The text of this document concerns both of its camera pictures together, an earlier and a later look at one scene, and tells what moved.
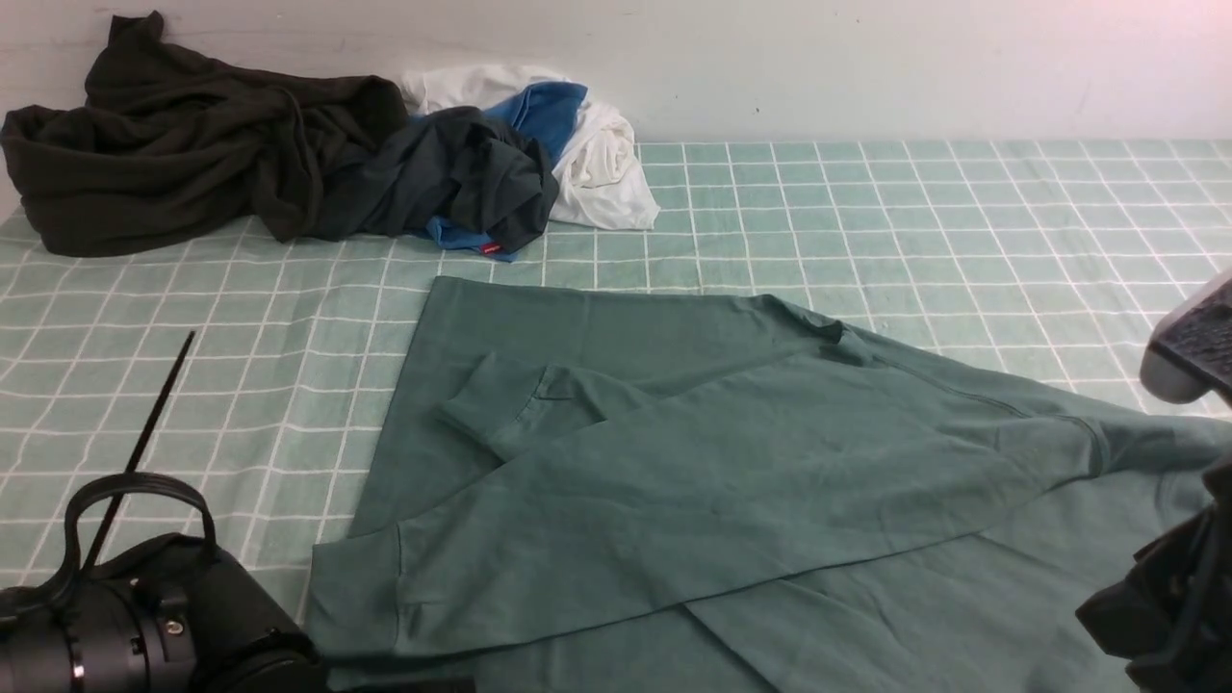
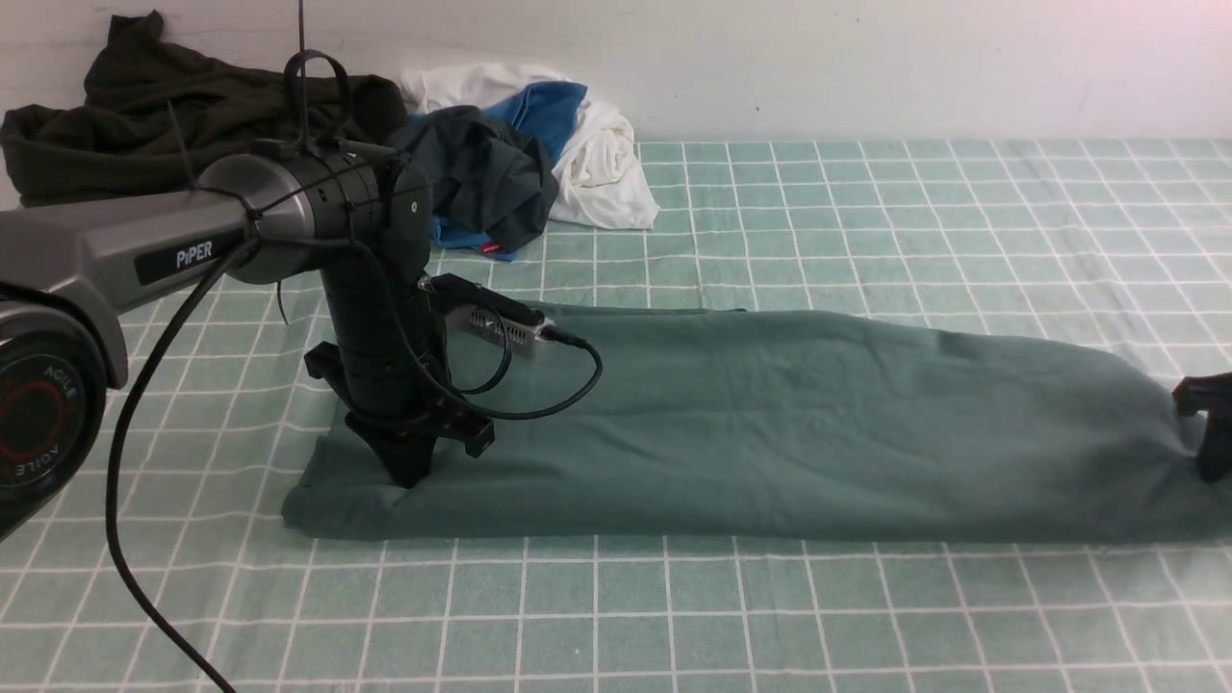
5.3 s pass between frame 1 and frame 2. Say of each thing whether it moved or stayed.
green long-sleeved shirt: moved
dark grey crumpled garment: stayed
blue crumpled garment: stayed
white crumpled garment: stayed
